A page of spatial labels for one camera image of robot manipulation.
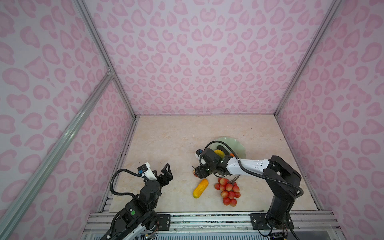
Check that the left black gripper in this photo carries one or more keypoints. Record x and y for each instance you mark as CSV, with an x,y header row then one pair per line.
x,y
168,176

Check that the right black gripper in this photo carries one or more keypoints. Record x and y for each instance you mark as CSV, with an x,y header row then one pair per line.
x,y
199,170

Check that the green yellow fake mango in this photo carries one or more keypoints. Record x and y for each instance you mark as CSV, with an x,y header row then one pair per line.
x,y
220,153

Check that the yellow orange fake mango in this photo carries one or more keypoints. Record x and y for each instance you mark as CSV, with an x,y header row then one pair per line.
x,y
200,188

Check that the red fake lychee bunch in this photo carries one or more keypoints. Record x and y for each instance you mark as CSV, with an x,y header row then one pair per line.
x,y
230,191

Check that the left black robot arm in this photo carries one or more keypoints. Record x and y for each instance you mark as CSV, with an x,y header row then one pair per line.
x,y
138,220

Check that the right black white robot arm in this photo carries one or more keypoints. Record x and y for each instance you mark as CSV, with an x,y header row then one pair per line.
x,y
283,180

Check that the green scalloped fruit bowl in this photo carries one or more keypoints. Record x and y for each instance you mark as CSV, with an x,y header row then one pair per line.
x,y
234,144

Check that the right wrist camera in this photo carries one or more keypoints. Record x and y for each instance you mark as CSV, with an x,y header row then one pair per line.
x,y
199,152

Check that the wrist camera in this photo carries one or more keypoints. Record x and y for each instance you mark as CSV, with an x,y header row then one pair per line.
x,y
199,152
146,173

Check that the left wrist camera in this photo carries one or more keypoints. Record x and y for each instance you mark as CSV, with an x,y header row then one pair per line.
x,y
146,173

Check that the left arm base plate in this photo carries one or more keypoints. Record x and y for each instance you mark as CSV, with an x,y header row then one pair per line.
x,y
158,222

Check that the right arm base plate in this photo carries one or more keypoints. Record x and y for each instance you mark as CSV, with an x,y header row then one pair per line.
x,y
260,221

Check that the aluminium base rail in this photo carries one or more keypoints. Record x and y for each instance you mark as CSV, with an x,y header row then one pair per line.
x,y
315,222

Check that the left corner aluminium post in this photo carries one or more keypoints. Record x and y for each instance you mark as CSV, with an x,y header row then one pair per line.
x,y
91,27

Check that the corner aluminium post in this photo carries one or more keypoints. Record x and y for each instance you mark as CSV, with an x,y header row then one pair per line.
x,y
91,27
326,23

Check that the right corner aluminium post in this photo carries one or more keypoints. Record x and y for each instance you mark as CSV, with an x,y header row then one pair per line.
x,y
326,23

